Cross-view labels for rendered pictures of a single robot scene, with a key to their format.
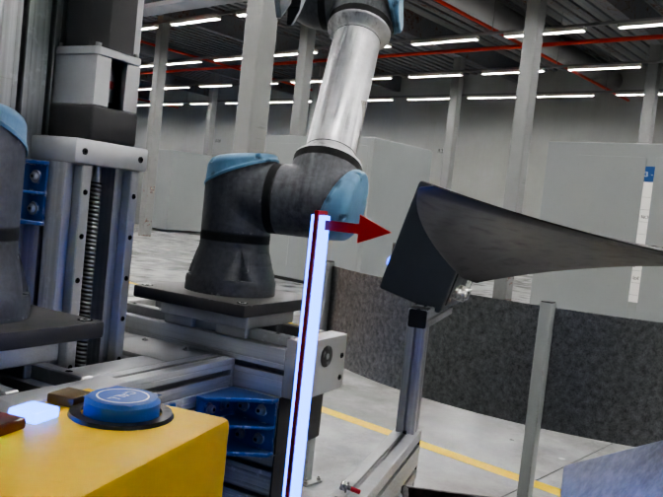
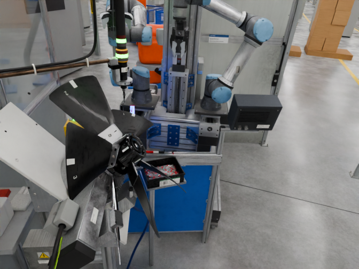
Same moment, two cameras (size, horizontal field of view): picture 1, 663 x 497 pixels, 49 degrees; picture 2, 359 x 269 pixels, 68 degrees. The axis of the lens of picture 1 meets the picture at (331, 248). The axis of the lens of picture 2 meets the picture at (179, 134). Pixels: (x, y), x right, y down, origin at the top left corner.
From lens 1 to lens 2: 148 cm
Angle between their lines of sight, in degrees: 67
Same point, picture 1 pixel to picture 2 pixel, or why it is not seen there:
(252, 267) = (207, 103)
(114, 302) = (181, 102)
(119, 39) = (178, 50)
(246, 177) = (208, 81)
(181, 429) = not seen: hidden behind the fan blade
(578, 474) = not seen: hidden behind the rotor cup
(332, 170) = (217, 85)
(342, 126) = (227, 73)
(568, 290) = not seen: outside the picture
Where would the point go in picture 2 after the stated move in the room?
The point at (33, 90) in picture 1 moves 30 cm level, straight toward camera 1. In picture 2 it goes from (170, 58) to (135, 66)
